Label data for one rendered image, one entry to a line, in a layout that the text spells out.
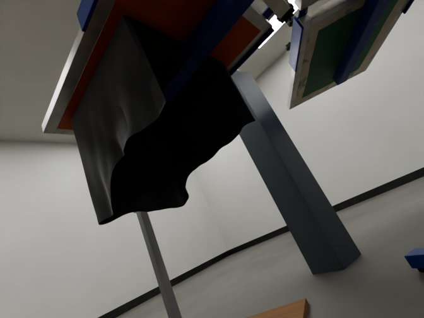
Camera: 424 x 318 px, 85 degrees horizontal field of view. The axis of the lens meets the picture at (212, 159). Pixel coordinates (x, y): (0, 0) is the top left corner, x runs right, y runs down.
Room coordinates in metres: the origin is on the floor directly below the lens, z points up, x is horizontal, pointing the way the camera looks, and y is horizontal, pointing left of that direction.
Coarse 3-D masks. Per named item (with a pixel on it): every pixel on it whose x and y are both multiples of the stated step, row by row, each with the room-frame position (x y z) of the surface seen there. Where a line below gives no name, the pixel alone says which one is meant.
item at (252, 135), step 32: (256, 96) 1.25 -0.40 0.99; (256, 128) 1.22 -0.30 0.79; (256, 160) 1.31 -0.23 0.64; (288, 160) 1.22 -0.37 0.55; (288, 192) 1.24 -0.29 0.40; (320, 192) 1.28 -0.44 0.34; (288, 224) 1.32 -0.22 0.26; (320, 224) 1.20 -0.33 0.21; (320, 256) 1.25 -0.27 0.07; (352, 256) 1.25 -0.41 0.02
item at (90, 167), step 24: (120, 24) 0.45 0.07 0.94; (120, 48) 0.48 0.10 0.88; (96, 72) 0.56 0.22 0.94; (120, 72) 0.50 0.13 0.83; (144, 72) 0.47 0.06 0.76; (96, 96) 0.59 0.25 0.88; (120, 96) 0.52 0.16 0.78; (144, 96) 0.49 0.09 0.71; (72, 120) 0.71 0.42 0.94; (96, 120) 0.62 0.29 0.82; (120, 120) 0.55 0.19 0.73; (144, 120) 0.50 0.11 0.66; (96, 144) 0.65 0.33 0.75; (120, 144) 0.61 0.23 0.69; (96, 168) 0.68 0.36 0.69; (96, 192) 0.71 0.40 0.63
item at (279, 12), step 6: (264, 0) 0.63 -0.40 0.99; (270, 0) 0.64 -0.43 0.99; (276, 0) 0.66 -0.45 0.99; (282, 0) 0.67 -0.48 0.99; (270, 6) 0.67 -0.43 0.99; (276, 6) 0.68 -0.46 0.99; (282, 6) 0.69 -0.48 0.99; (288, 6) 0.71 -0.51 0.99; (276, 12) 0.71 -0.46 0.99; (282, 12) 0.72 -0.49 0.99
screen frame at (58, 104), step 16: (112, 0) 0.40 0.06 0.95; (96, 16) 0.42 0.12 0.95; (256, 16) 0.65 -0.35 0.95; (80, 32) 0.45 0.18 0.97; (96, 32) 0.46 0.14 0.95; (80, 48) 0.48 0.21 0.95; (80, 64) 0.53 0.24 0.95; (64, 80) 0.55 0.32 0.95; (64, 96) 0.61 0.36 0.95; (48, 112) 0.67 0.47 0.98; (48, 128) 0.72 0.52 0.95
